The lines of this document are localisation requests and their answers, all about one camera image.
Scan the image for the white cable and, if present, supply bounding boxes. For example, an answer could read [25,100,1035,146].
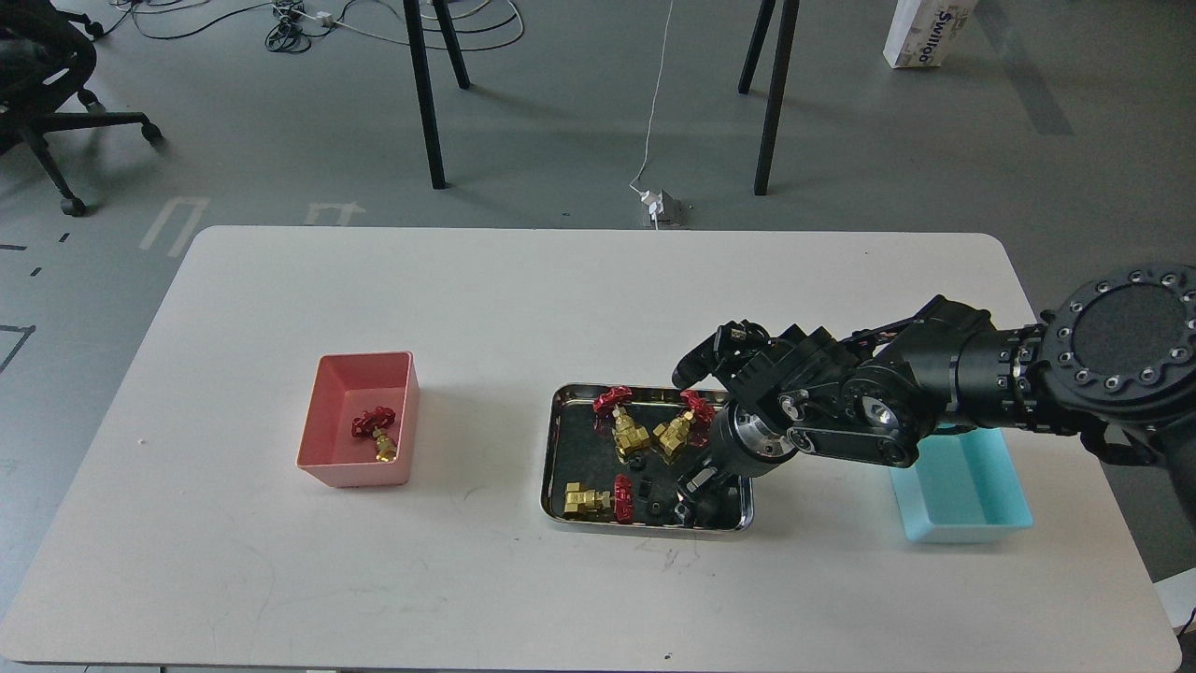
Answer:
[629,0,676,197]

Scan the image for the black office chair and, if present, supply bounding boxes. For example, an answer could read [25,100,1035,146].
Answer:
[1,1,163,218]

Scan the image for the pink plastic box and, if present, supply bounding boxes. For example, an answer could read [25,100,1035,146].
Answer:
[295,351,420,487]

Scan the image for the shiny metal tray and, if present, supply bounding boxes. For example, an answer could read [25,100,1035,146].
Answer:
[541,383,755,537]

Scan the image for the tangled floor cables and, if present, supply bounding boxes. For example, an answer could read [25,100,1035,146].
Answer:
[106,0,526,54]

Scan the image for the brass valve red handle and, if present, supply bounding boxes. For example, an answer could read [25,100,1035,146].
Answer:
[592,386,652,465]
[562,475,634,524]
[652,388,715,465]
[350,406,397,463]

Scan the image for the light blue plastic box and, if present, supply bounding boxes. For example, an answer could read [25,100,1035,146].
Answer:
[890,427,1035,544]

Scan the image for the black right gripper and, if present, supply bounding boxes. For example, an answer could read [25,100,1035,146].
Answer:
[676,402,798,530]

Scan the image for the white power adapter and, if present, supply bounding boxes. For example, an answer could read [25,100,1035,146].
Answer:
[640,189,687,230]

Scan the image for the black table leg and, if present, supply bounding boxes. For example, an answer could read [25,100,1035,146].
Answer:
[402,0,449,189]
[753,1,801,196]
[432,0,472,90]
[736,0,776,94]

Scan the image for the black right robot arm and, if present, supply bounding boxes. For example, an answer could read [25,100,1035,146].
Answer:
[672,263,1195,519]

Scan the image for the white cardboard box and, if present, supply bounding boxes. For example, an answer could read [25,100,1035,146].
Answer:
[883,1,978,68]

